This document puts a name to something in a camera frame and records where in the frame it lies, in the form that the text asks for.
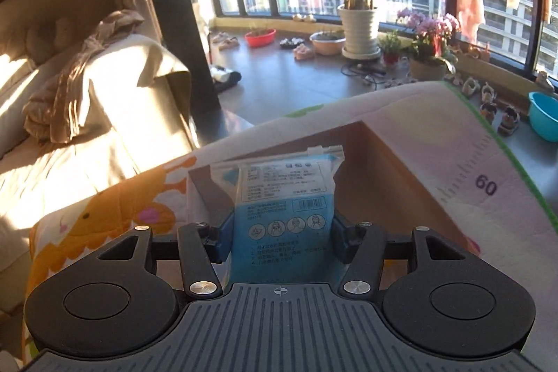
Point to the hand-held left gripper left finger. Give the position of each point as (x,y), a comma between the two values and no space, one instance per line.
(220,241)

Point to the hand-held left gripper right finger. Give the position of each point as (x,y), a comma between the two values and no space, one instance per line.
(338,241)

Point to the blue face mask packet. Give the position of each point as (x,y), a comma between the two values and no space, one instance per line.
(279,197)

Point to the printed play mat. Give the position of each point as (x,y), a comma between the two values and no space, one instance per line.
(457,128)

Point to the beige sofa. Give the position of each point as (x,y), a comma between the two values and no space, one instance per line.
(65,180)

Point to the black and white slippers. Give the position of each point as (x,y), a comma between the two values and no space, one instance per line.
(224,74)

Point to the pair of pink slippers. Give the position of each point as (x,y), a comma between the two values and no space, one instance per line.
(304,52)
(226,41)

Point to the tan bowl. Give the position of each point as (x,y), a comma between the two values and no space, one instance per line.
(327,45)

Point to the small plant in red pot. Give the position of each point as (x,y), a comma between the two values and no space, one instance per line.
(391,49)

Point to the row of small shoes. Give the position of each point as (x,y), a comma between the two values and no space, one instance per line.
(488,106)

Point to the pair of dark slippers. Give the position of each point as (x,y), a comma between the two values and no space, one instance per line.
(291,43)

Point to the red basin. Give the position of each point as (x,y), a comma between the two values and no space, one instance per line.
(260,38)

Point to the brown garment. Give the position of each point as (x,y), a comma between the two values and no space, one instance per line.
(74,80)

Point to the pink orchid plant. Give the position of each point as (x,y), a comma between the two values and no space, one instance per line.
(429,36)

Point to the small items on sill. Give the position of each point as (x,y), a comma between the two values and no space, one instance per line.
(303,17)

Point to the blue basin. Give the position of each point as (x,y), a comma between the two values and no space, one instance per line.
(545,117)

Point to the beige plush toy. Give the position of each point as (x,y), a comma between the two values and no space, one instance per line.
(43,41)

